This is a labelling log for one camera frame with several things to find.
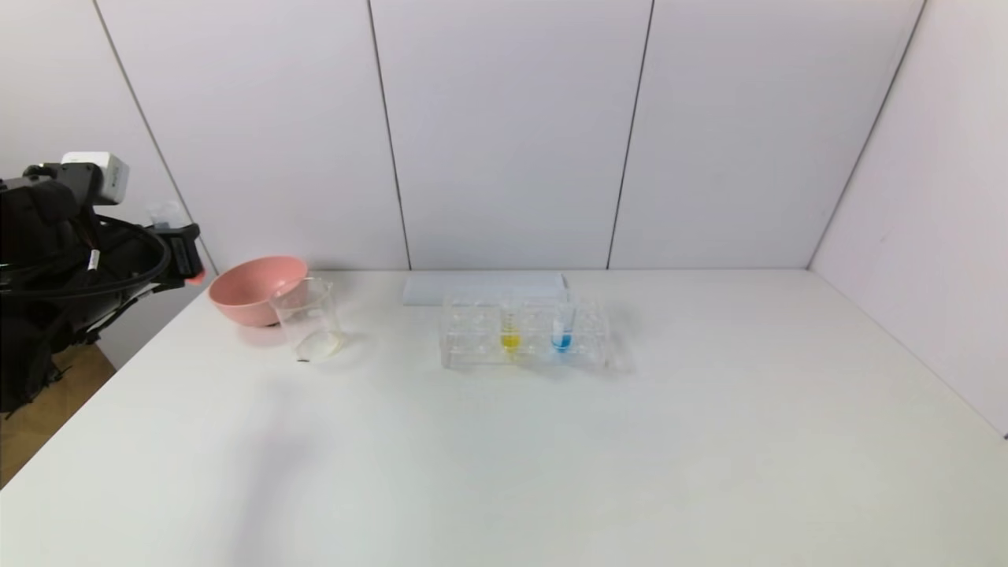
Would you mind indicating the test tube with yellow pigment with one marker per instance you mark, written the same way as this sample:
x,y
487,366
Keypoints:
x,y
510,341

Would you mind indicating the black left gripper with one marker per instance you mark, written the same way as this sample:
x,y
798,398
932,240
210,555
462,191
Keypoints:
x,y
180,250

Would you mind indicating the clear acrylic test tube rack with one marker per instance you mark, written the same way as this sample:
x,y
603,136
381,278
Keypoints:
x,y
535,358

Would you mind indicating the test tube with red pigment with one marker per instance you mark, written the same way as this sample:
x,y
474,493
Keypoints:
x,y
167,214

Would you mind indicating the orange and black left arm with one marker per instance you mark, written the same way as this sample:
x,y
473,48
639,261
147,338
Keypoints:
x,y
31,236

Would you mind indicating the flat white slab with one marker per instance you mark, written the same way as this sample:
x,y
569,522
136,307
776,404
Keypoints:
x,y
441,288

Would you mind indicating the test tube with blue pigment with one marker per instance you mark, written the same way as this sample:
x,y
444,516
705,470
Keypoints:
x,y
561,341

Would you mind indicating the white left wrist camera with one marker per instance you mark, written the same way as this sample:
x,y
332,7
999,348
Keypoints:
x,y
98,175

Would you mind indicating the clear glass beaker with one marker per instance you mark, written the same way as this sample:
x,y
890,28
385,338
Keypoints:
x,y
311,331

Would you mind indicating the pink plastic bowl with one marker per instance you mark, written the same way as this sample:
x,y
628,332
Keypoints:
x,y
248,295

